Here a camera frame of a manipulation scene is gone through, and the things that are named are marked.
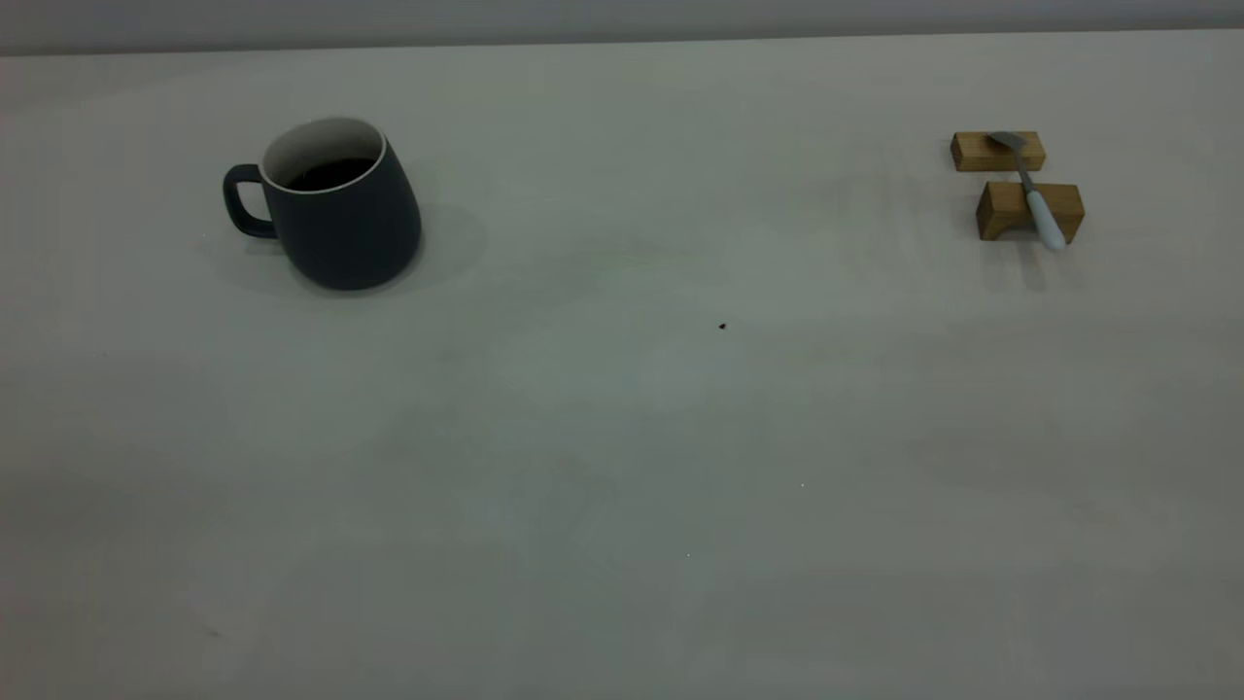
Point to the dark grey ceramic mug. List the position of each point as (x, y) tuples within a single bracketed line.
[(340, 238)]

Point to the black coffee liquid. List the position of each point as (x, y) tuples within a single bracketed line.
[(335, 175)]

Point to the flat wooden block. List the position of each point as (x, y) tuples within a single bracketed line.
[(977, 154)]

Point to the arched wooden block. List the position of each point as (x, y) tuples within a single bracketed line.
[(1006, 202)]

